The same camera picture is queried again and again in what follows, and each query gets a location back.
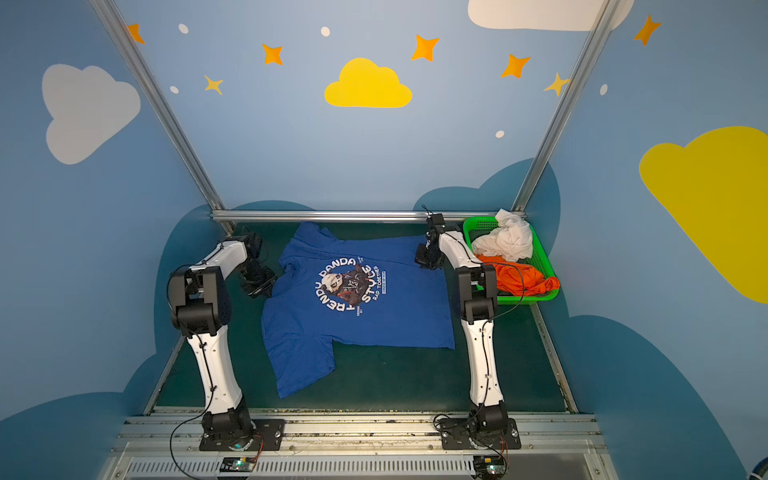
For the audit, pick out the controller board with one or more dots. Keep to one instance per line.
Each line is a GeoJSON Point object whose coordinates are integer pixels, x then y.
{"type": "Point", "coordinates": [237, 465]}
{"type": "Point", "coordinates": [489, 468]}

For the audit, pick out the blue panda print t-shirt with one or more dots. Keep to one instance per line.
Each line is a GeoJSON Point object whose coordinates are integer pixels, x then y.
{"type": "Point", "coordinates": [354, 292]}

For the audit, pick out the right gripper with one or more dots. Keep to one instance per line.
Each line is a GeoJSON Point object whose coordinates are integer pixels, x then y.
{"type": "Point", "coordinates": [427, 258]}

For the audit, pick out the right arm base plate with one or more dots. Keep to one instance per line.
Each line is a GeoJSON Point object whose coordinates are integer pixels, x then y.
{"type": "Point", "coordinates": [457, 434]}

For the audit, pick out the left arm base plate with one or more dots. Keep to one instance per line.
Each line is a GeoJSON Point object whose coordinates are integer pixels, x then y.
{"type": "Point", "coordinates": [270, 433]}

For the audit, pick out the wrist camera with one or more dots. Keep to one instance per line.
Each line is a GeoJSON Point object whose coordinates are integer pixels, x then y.
{"type": "Point", "coordinates": [435, 226]}
{"type": "Point", "coordinates": [253, 244]}

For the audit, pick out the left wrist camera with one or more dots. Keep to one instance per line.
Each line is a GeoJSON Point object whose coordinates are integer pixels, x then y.
{"type": "Point", "coordinates": [253, 244]}

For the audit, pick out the right aluminium frame post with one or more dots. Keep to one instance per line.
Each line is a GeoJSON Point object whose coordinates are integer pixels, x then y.
{"type": "Point", "coordinates": [584, 65]}

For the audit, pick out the rear aluminium frame bar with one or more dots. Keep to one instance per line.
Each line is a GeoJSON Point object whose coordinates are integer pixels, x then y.
{"type": "Point", "coordinates": [237, 216]}

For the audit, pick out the right controller board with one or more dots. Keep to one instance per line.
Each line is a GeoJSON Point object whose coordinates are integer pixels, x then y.
{"type": "Point", "coordinates": [489, 468]}

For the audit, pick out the left controller board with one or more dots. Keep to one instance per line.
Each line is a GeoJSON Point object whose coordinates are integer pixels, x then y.
{"type": "Point", "coordinates": [237, 465]}

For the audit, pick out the left aluminium frame post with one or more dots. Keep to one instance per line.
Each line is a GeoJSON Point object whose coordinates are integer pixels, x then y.
{"type": "Point", "coordinates": [113, 22]}

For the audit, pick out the white t-shirt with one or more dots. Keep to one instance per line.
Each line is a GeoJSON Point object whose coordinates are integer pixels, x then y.
{"type": "Point", "coordinates": [506, 234]}

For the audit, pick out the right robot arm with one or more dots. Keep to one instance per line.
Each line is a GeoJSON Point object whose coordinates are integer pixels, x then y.
{"type": "Point", "coordinates": [478, 307]}

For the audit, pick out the orange t-shirt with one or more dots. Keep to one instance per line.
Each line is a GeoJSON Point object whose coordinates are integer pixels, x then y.
{"type": "Point", "coordinates": [519, 279]}

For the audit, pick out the aluminium frame post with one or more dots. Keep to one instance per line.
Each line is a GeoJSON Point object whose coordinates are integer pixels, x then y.
{"type": "Point", "coordinates": [113, 22]}
{"type": "Point", "coordinates": [584, 65]}

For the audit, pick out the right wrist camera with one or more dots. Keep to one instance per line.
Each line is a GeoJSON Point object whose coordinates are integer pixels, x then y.
{"type": "Point", "coordinates": [435, 226]}

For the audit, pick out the aluminium mounting rail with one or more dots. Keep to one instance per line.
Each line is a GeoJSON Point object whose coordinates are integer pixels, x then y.
{"type": "Point", "coordinates": [321, 444]}

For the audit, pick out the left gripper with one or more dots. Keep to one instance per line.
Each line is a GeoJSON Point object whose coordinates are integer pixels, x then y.
{"type": "Point", "coordinates": [260, 282]}

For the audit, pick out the green plastic basket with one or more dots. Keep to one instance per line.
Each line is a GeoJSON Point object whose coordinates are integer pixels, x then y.
{"type": "Point", "coordinates": [543, 255]}

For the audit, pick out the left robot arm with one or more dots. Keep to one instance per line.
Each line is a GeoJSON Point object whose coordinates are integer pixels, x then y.
{"type": "Point", "coordinates": [201, 310]}

